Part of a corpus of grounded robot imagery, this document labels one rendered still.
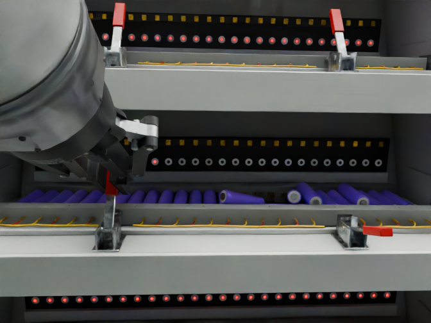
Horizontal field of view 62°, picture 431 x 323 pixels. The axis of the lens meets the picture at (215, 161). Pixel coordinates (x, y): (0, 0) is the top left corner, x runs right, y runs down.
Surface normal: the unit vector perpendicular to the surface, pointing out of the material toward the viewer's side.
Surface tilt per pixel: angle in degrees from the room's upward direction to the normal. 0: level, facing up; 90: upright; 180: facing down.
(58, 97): 130
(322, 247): 20
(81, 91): 116
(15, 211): 110
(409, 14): 90
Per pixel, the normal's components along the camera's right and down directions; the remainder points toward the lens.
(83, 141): 0.71, 0.68
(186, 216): 0.03, 0.22
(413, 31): -1.00, 0.00
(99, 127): 0.91, 0.40
